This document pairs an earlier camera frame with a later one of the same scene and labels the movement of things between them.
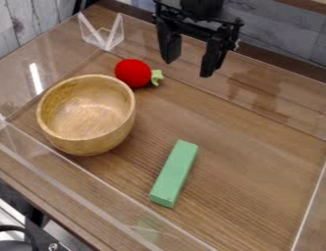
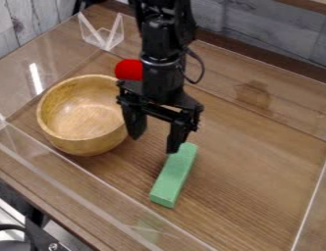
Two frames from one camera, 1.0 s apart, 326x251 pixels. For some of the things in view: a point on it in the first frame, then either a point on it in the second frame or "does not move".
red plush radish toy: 136,74 does not move
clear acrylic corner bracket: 102,37 does not move
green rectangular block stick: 171,180 does not move
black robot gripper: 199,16 -> 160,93
